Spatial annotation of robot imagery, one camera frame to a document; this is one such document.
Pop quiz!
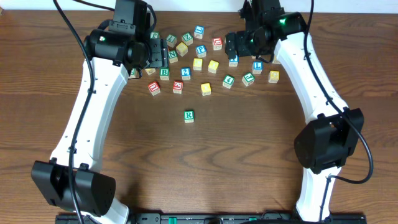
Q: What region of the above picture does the red U block lower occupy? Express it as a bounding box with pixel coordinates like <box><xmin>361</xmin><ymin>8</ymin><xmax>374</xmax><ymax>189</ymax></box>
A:
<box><xmin>148</xmin><ymin>82</ymin><xmax>161</xmax><ymax>96</ymax></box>

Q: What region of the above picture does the yellow block bottom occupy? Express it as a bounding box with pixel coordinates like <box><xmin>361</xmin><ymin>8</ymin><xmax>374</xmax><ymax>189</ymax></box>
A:
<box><xmin>201</xmin><ymin>83</ymin><xmax>211</xmax><ymax>96</ymax></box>

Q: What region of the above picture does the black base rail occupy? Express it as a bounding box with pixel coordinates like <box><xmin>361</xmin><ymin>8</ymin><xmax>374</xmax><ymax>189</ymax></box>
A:
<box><xmin>55</xmin><ymin>211</ymin><xmax>367</xmax><ymax>224</ymax></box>

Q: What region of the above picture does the red U block upper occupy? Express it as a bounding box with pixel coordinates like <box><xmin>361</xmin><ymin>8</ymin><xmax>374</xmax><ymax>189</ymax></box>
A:
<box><xmin>212</xmin><ymin>37</ymin><xmax>223</xmax><ymax>50</ymax></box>

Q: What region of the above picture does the yellow s block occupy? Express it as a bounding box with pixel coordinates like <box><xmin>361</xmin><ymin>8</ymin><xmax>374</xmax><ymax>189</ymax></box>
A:
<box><xmin>145</xmin><ymin>68</ymin><xmax>156</xmax><ymax>75</ymax></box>
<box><xmin>175</xmin><ymin>42</ymin><xmax>188</xmax><ymax>57</ymax></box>

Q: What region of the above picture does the green L block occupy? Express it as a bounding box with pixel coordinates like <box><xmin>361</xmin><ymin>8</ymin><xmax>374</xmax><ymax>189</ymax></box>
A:
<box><xmin>166</xmin><ymin>34</ymin><xmax>177</xmax><ymax>48</ymax></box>

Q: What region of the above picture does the green N block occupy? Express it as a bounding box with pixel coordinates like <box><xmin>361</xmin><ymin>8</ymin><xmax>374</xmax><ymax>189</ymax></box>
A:
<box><xmin>168</xmin><ymin>50</ymin><xmax>178</xmax><ymax>63</ymax></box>

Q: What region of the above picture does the green V block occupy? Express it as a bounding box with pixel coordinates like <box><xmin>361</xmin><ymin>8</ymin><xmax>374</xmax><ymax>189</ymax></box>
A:
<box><xmin>128</xmin><ymin>68</ymin><xmax>137</xmax><ymax>79</ymax></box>

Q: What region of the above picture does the green B block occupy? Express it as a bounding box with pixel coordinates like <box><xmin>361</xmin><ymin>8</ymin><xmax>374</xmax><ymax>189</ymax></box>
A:
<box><xmin>159</xmin><ymin>68</ymin><xmax>170</xmax><ymax>80</ymax></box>

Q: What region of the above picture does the yellow S block lower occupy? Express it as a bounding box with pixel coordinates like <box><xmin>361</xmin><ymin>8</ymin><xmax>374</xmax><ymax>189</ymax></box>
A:
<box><xmin>145</xmin><ymin>68</ymin><xmax>156</xmax><ymax>75</ymax></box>

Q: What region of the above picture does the green J block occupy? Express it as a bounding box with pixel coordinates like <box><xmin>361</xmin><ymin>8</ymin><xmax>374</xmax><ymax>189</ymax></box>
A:
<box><xmin>242</xmin><ymin>73</ymin><xmax>255</xmax><ymax>86</ymax></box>

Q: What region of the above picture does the yellow S block upper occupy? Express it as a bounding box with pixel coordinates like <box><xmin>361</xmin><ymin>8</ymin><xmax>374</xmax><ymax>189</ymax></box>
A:
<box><xmin>175</xmin><ymin>42</ymin><xmax>188</xmax><ymax>57</ymax></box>

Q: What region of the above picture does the yellow G block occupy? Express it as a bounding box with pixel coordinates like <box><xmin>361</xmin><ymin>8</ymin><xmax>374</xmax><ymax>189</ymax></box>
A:
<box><xmin>268</xmin><ymin>70</ymin><xmax>280</xmax><ymax>83</ymax></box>

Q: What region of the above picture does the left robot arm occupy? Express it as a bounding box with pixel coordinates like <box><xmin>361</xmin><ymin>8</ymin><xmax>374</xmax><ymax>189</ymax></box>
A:
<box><xmin>31</xmin><ymin>0</ymin><xmax>169</xmax><ymax>223</ymax></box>

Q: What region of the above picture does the yellow C block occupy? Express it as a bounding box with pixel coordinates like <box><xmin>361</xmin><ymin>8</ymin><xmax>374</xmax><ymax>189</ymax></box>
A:
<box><xmin>193</xmin><ymin>58</ymin><xmax>203</xmax><ymax>71</ymax></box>

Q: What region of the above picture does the green Z block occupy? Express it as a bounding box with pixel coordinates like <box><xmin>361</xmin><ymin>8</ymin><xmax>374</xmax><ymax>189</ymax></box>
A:
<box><xmin>182</xmin><ymin>32</ymin><xmax>193</xmax><ymax>46</ymax></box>

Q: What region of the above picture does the yellow O block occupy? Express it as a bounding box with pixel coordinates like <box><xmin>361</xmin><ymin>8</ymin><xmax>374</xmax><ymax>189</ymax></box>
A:
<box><xmin>272</xmin><ymin>57</ymin><xmax>280</xmax><ymax>65</ymax></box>

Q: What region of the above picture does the blue L block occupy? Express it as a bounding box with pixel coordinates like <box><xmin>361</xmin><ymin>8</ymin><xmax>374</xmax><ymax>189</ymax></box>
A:
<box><xmin>252</xmin><ymin>62</ymin><xmax>263</xmax><ymax>74</ymax></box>

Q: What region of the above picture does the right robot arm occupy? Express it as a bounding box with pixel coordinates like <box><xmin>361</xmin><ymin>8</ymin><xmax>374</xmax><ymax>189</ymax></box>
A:
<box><xmin>225</xmin><ymin>1</ymin><xmax>364</xmax><ymax>222</ymax></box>

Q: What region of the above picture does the green 4 block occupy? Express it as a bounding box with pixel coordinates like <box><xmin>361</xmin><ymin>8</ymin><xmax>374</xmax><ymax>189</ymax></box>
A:
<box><xmin>222</xmin><ymin>75</ymin><xmax>235</xmax><ymax>89</ymax></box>

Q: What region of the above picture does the blue block top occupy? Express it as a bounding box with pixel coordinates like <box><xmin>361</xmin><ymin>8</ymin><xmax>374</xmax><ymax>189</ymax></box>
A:
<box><xmin>194</xmin><ymin>26</ymin><xmax>205</xmax><ymax>39</ymax></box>

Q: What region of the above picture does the yellow block centre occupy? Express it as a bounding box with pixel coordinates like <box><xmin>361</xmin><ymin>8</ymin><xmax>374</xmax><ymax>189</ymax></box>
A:
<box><xmin>208</xmin><ymin>60</ymin><xmax>219</xmax><ymax>73</ymax></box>

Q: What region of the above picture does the green R block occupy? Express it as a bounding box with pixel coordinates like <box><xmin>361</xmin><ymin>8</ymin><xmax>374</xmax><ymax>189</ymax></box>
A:
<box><xmin>184</xmin><ymin>110</ymin><xmax>195</xmax><ymax>123</ymax></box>

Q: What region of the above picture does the blue T block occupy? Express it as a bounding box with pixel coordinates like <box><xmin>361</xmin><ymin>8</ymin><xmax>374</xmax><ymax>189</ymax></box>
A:
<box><xmin>229</xmin><ymin>55</ymin><xmax>239</xmax><ymax>67</ymax></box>

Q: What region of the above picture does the red u block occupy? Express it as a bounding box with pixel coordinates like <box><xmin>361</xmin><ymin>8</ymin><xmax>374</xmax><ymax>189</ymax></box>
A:
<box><xmin>212</xmin><ymin>37</ymin><xmax>223</xmax><ymax>50</ymax></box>
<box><xmin>148</xmin><ymin>82</ymin><xmax>161</xmax><ymax>96</ymax></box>

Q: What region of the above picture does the blue P block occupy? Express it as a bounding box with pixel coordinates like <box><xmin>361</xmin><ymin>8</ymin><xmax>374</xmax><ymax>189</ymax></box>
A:
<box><xmin>195</xmin><ymin>45</ymin><xmax>207</xmax><ymax>58</ymax></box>

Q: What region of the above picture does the green block top left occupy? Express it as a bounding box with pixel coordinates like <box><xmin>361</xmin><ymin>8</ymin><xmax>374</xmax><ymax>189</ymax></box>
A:
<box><xmin>150</xmin><ymin>32</ymin><xmax>160</xmax><ymax>39</ymax></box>

